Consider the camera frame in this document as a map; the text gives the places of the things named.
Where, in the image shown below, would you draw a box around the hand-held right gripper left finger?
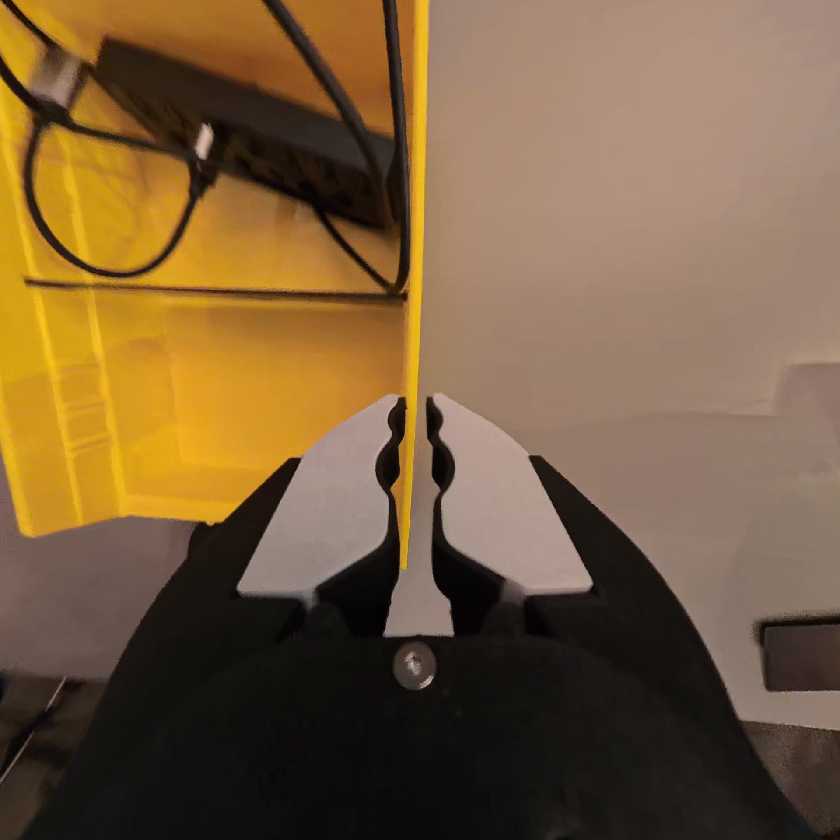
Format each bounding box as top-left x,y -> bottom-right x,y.
234,392 -> 410,620

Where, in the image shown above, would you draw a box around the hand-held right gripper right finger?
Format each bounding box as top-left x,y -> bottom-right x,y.
426,389 -> 597,620

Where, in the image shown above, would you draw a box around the yellow plastic bin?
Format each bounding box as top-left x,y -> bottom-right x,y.
0,0 -> 433,573

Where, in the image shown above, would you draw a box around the thick black hub cable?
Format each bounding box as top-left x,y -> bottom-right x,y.
263,0 -> 416,294

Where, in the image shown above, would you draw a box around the black USB hub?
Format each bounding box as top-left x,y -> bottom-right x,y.
98,36 -> 403,232

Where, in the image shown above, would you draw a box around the black USB cable grey plugs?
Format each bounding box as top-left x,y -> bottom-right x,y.
0,40 -> 225,280

